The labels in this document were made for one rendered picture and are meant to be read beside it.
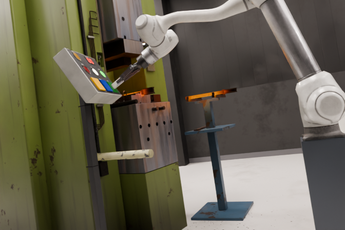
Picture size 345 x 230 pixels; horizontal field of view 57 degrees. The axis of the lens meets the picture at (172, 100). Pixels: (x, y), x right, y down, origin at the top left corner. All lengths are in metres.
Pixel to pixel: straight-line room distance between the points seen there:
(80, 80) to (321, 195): 1.22
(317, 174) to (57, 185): 1.56
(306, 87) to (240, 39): 3.83
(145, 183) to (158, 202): 0.18
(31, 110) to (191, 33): 3.57
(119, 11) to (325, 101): 1.44
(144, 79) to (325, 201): 1.53
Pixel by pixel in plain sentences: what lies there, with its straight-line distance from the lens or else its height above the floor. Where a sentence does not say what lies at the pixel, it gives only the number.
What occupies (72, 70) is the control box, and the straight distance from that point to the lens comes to 1.58.
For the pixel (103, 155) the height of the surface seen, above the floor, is 0.63.
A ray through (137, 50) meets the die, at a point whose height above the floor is 1.29.
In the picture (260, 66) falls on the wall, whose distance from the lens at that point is 5.07.
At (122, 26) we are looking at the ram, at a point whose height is 1.45.
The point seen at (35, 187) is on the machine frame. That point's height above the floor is 0.47.
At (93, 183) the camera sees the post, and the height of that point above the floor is 0.52.
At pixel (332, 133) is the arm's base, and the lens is 1.60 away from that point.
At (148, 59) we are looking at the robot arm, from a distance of 1.69.
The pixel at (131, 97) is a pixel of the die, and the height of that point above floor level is 0.97.
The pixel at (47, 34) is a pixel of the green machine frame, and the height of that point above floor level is 1.45.
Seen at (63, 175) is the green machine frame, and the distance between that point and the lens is 2.19.
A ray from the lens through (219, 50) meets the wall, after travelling 5.20.
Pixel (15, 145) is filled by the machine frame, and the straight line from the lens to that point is 2.42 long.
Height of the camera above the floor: 0.79
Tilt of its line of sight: 3 degrees up
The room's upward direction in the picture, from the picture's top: 8 degrees counter-clockwise
